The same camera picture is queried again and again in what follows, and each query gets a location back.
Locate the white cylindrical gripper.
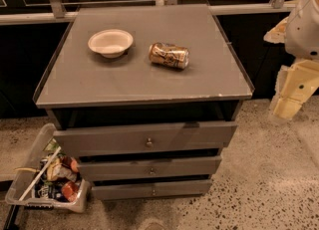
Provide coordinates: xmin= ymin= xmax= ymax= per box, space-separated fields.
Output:
xmin=263 ymin=18 xmax=319 ymax=119

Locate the grey drawer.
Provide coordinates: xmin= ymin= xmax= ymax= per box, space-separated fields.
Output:
xmin=78 ymin=156 xmax=221 ymax=181
xmin=54 ymin=121 xmax=237 ymax=157
xmin=92 ymin=179 xmax=212 ymax=200

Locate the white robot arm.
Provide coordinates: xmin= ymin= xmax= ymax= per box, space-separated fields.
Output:
xmin=263 ymin=0 xmax=319 ymax=120

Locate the grey drawer cabinet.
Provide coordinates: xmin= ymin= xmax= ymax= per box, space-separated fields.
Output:
xmin=34 ymin=5 xmax=253 ymax=188

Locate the grey bottom drawer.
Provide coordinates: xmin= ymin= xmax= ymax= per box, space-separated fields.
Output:
xmin=92 ymin=179 xmax=212 ymax=200

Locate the grey top drawer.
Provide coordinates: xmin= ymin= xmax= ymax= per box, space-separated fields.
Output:
xmin=54 ymin=121 xmax=237 ymax=157

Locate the gold crushed soda can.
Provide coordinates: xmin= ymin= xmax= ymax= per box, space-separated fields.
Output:
xmin=149 ymin=42 xmax=189 ymax=70

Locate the white paper bowl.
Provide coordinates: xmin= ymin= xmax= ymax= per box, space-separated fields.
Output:
xmin=88 ymin=29 xmax=134 ymax=59

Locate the white stick in bin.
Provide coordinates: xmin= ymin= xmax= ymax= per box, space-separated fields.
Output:
xmin=19 ymin=146 xmax=61 ymax=201

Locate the red snack packet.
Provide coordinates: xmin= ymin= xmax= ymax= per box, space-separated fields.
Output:
xmin=61 ymin=181 xmax=79 ymax=202

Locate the beige crumpled snack bag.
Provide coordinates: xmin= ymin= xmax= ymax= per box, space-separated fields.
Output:
xmin=47 ymin=158 xmax=77 ymax=182

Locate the clear plastic bin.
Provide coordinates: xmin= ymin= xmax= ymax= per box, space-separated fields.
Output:
xmin=5 ymin=123 xmax=90 ymax=213

